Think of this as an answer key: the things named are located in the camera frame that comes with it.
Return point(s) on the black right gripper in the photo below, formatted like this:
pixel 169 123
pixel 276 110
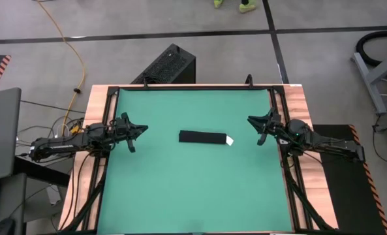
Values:
pixel 274 127

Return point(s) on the black computer mouse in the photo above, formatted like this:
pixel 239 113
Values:
pixel 4 227

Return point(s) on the black computer tower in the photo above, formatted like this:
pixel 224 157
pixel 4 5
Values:
pixel 167 65

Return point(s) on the black metal table frame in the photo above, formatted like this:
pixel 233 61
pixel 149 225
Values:
pixel 196 87

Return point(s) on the large orange-striped black mat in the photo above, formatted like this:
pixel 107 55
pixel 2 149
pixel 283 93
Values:
pixel 343 196

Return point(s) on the grey desk surface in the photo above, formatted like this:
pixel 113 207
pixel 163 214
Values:
pixel 2 147

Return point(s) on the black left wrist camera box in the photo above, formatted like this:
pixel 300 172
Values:
pixel 122 119

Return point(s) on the green table mat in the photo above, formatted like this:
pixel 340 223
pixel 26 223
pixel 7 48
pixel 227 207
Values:
pixel 196 189

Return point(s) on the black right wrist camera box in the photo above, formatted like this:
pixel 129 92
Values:
pixel 274 115

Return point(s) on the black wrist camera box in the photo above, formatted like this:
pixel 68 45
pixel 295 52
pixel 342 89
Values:
pixel 122 119
pixel 274 115

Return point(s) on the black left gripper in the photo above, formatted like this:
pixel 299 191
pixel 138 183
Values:
pixel 121 132

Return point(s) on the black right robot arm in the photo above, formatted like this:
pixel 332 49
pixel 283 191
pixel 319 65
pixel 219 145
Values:
pixel 327 143

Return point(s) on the black table clamp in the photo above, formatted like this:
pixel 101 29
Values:
pixel 249 81
pixel 145 83

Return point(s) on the person's green shoe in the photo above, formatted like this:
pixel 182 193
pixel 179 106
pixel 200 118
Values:
pixel 218 3
pixel 247 7

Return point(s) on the grey metal stand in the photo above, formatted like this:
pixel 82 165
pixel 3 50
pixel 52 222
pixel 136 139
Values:
pixel 369 81

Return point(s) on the black towel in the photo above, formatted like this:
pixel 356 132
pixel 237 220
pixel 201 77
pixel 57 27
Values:
pixel 199 137

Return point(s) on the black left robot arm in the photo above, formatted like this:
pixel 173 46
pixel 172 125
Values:
pixel 66 142

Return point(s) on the black floor stand base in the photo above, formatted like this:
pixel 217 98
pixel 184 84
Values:
pixel 40 169

